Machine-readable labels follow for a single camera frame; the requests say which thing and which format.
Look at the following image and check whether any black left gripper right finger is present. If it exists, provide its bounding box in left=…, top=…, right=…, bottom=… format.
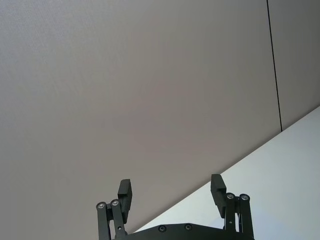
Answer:
left=210, top=173, right=255, bottom=240

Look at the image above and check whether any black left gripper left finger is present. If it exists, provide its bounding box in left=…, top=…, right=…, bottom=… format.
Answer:
left=95, top=178, right=133, bottom=240

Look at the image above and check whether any white table cloth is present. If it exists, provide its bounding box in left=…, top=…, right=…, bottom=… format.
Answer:
left=136, top=105, right=320, bottom=240

